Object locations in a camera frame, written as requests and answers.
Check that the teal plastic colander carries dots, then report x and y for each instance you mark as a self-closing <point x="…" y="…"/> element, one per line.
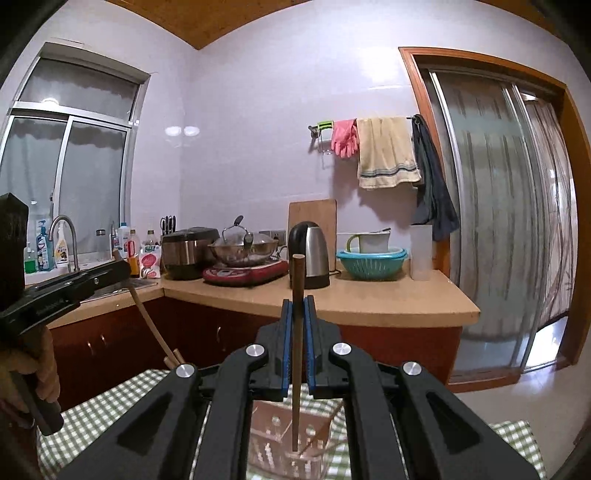
<point x="371" y="265"/>

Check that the blue dish soap bottle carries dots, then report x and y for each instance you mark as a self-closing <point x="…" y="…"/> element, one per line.
<point x="42" y="247"/>

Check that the dark brown chopstick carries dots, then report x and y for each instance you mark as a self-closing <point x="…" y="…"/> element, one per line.
<point x="298" y="300"/>

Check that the pink perforated utensil basket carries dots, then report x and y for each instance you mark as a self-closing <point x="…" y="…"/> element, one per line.
<point x="277" y="438"/>

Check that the clear capped bottle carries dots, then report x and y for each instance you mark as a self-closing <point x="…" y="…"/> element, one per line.
<point x="150" y="238"/>

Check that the green plastic clip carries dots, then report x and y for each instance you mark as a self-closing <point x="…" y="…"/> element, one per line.
<point x="325" y="123"/>

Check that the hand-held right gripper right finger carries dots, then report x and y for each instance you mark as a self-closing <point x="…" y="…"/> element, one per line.
<point x="310" y="341"/>

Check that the wooden cutting board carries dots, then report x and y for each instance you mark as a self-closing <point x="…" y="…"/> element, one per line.
<point x="311" y="212"/>

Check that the sliding glass door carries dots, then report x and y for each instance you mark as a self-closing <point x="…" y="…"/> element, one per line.
<point x="498" y="230"/>

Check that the kitchen counter with cabinets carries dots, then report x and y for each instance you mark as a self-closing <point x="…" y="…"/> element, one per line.
<point x="369" y="304"/>

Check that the black steel electric kettle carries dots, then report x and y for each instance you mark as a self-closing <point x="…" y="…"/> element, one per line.
<point x="314" y="254"/>

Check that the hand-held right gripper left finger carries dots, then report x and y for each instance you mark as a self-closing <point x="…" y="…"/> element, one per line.
<point x="288" y="341"/>

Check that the white translucent container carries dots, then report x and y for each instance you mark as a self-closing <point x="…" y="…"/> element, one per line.
<point x="421" y="254"/>

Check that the metal towel rail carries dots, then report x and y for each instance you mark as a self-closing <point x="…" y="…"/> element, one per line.
<point x="316" y="131"/>

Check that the sliding window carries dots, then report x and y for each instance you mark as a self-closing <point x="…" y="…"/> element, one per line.
<point x="92" y="161"/>

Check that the wooden door frame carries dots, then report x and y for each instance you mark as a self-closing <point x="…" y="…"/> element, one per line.
<point x="575" y="207"/>

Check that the pink rubber gloves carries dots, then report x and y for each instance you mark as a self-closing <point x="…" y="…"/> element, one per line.
<point x="345" y="138"/>

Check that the green checked tablecloth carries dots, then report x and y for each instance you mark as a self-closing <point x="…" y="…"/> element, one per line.
<point x="92" y="415"/>

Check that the orange oil bottle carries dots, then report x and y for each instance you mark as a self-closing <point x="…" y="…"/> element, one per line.
<point x="134" y="258"/>

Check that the red induction cooker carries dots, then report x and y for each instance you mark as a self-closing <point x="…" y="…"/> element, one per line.
<point x="244" y="273"/>

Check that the steel wok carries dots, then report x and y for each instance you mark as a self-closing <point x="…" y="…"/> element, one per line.
<point x="240" y="253"/>

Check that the person's left hand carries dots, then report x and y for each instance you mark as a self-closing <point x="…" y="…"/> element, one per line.
<point x="46" y="364"/>

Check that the white plastic bottle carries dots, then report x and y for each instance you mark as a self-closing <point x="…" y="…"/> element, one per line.
<point x="123" y="237"/>

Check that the light tan chopstick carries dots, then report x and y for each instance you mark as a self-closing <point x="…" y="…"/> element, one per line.
<point x="150" y="323"/>

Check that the wooden knife block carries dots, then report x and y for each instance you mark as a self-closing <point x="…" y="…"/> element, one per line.
<point x="164" y="237"/>

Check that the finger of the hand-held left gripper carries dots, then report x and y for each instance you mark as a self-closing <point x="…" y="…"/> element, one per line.
<point x="106" y="277"/>

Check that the dark grey cloth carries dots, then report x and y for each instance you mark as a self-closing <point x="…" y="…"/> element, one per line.
<point x="436" y="194"/>

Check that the beige striped towel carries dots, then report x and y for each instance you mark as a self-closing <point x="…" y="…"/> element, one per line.
<point x="388" y="152"/>

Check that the green liquid bottle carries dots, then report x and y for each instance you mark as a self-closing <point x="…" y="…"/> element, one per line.
<point x="30" y="263"/>

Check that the dark rice cooker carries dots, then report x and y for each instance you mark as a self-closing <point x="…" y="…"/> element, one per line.
<point x="187" y="254"/>

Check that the tall steel faucet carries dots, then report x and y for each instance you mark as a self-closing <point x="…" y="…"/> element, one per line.
<point x="71" y="240"/>

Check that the white spray bottle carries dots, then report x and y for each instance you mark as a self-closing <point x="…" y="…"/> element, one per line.
<point x="61" y="251"/>

